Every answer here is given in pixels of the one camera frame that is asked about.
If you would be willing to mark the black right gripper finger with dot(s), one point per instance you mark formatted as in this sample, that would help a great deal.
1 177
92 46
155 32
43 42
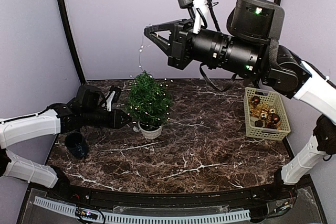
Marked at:
163 43
167 26

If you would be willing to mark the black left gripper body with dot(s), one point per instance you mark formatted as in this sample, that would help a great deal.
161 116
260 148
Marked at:
115 118

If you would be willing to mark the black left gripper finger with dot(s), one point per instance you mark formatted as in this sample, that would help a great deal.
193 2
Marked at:
125 123
124 117

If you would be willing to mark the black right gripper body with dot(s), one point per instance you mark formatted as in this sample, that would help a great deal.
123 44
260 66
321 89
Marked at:
182 53

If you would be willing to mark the small green christmas tree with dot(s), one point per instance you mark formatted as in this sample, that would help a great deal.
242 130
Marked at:
149 103

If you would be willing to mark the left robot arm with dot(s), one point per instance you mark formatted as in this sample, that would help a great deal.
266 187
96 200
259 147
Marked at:
90 107

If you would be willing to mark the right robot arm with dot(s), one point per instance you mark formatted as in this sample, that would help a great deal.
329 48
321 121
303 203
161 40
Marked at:
251 50

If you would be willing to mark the dark blue cup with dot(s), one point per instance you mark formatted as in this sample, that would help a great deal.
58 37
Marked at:
77 145

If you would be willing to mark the gold tinsel garland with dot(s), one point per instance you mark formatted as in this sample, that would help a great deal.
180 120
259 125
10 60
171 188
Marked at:
255 110

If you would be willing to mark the gold bauble ornament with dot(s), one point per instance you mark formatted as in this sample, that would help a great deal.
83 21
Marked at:
263 116

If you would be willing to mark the beige perforated plastic basket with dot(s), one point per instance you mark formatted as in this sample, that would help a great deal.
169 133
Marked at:
272 99

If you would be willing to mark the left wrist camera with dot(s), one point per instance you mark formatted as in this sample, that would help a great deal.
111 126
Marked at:
117 93

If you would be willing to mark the grey slotted cable duct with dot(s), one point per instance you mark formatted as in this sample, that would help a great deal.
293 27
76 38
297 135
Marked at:
141 215

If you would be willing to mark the left black frame post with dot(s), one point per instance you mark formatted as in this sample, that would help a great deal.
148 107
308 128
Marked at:
70 40

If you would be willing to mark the black front table rail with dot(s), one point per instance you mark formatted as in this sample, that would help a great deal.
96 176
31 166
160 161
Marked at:
246 198

